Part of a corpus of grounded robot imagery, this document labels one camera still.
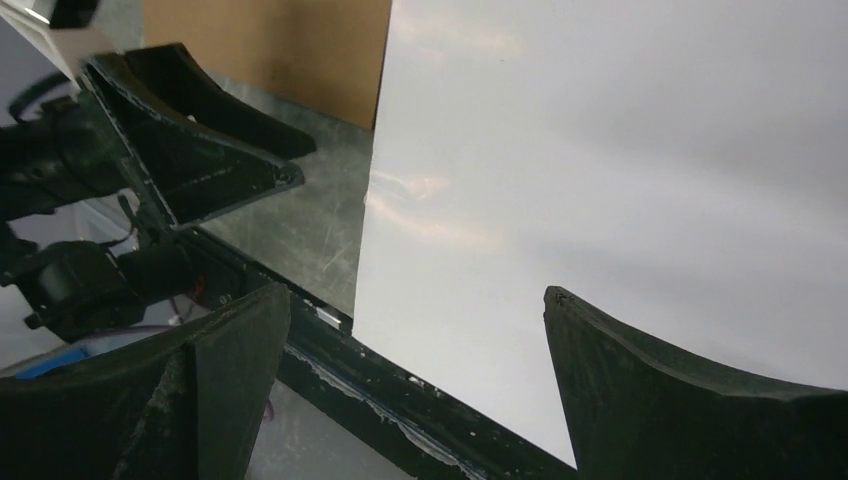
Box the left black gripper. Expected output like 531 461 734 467
1 43 317 227

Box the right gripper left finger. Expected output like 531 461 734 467
1 284 291 479

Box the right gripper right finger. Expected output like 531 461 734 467
544 286 847 479

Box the brown backing board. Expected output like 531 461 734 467
143 0 391 129

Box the sunset landscape photo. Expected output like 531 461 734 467
352 1 847 464

